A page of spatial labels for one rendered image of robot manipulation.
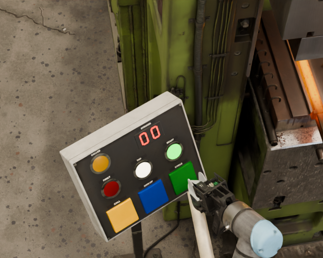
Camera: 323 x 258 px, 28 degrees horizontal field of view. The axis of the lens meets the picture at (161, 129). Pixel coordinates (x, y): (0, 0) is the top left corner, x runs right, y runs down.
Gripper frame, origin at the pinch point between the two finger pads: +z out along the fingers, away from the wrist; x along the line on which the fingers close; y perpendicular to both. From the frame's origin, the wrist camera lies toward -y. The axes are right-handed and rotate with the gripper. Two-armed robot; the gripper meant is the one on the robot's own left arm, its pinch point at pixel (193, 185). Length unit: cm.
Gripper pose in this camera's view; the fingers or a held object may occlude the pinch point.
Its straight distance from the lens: 176.0
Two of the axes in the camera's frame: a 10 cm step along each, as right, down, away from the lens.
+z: -4.8, -3.5, 8.0
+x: -8.3, 4.8, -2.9
